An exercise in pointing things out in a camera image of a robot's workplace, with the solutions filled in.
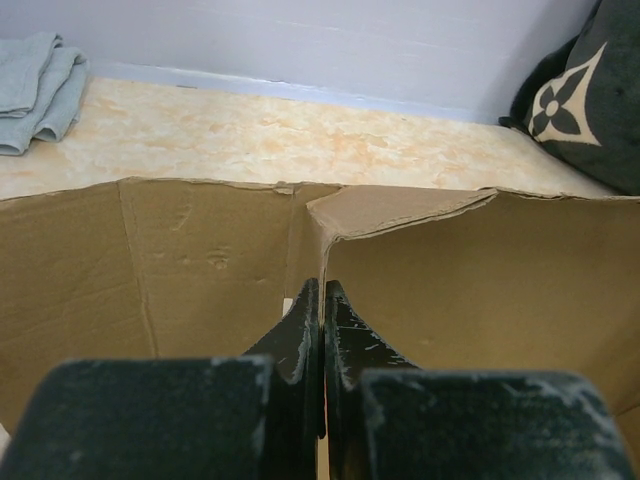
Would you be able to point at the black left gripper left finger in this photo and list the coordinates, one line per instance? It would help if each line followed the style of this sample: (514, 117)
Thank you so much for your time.
(252, 416)

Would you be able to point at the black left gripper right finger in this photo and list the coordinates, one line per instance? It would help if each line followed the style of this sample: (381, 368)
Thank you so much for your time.
(388, 418)

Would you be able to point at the brown cardboard box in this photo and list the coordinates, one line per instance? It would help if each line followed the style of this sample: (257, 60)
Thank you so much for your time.
(142, 269)

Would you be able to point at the black plush flower pillow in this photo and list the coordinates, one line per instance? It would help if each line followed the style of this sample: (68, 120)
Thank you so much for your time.
(581, 102)

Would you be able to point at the grey folded cloth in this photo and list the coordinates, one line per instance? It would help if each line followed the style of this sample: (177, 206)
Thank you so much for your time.
(42, 85)

